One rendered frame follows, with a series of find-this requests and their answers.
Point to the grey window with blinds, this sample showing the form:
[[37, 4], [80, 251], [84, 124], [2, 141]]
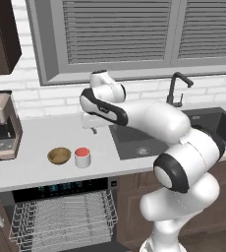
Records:
[[118, 32]]

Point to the dark grey sink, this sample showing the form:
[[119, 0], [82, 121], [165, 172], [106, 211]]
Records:
[[131, 141]]

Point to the black dishwasher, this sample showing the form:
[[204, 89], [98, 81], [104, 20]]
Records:
[[62, 187]]

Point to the brown bowl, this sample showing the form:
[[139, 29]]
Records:
[[59, 156]]

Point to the dark dishwasher door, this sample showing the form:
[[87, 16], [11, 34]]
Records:
[[101, 247]]

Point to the beige coffee machine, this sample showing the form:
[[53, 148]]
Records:
[[0, 128]]

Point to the dark brown wall cupboard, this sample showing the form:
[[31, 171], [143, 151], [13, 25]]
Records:
[[2, 32]]

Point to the white cup with red top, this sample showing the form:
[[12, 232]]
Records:
[[82, 158]]

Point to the black tap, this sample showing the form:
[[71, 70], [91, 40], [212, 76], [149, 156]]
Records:
[[173, 88]]

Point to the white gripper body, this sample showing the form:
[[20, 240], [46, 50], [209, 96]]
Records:
[[92, 120]]

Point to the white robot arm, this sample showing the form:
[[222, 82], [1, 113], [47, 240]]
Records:
[[170, 124]]

